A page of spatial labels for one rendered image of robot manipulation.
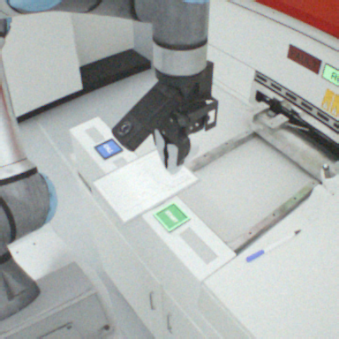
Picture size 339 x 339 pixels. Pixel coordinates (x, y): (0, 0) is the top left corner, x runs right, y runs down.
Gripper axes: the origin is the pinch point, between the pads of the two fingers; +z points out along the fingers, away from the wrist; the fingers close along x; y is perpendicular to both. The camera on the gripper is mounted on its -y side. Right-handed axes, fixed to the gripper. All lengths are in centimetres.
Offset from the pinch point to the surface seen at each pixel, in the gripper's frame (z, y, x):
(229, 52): 12, 59, 42
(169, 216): 14.2, 0.2, 0.2
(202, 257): 15.0, -0.2, -11.1
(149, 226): 15.2, -4.0, 1.2
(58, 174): 111, 7, 124
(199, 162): 26.0, 23.9, 16.9
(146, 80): 111, 111, 178
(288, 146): 23, 47, 4
